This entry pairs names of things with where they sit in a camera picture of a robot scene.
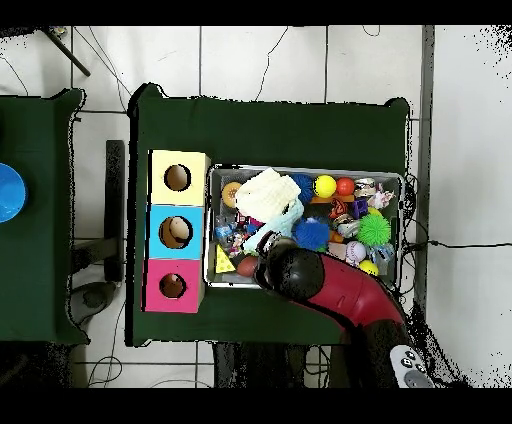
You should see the cream cloth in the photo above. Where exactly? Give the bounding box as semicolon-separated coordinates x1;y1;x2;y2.
234;166;302;223

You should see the mint green cloth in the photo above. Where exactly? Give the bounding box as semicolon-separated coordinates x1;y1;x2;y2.
241;197;305;255

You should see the brown plush bear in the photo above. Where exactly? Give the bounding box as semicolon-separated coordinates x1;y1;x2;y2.
161;273;186;297

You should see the blue bowl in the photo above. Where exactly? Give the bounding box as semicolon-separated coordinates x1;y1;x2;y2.
0;162;29;224

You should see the wooden box with three holes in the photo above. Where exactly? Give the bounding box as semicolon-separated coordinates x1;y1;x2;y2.
141;149;212;314

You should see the silver mesh bin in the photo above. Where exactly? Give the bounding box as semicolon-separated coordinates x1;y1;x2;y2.
204;163;403;291

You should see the toy burger bun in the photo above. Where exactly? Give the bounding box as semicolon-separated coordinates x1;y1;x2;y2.
221;180;243;209

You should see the blue spiky ball with eyes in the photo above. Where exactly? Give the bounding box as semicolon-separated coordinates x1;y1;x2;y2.
293;217;331;251

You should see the yellow toy cheese wedge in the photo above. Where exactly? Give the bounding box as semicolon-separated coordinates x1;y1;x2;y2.
214;243;237;274

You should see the large yellow ball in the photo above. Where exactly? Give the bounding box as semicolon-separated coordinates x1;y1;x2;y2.
312;174;338;199

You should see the dark green table cloth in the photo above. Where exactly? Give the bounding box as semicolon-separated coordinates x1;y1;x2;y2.
126;82;411;347
0;89;90;346

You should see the orange ball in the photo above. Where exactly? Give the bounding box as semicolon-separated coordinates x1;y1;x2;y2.
334;176;356;197

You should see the white baseball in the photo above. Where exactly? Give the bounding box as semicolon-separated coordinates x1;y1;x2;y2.
345;240;368;263

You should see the large green spiky ball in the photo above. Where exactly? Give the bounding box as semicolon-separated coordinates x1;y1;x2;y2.
354;213;392;247

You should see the black upright panel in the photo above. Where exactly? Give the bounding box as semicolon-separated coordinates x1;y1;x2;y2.
104;139;126;281

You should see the grey stand base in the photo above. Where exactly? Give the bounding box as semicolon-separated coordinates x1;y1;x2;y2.
67;281;117;325

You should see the black tripod leg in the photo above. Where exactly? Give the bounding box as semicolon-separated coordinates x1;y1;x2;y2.
41;26;92;77

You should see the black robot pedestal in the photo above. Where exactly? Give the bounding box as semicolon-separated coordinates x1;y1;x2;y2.
211;341;311;389

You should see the black floor cable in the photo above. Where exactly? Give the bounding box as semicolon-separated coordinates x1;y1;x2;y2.
403;238;512;253

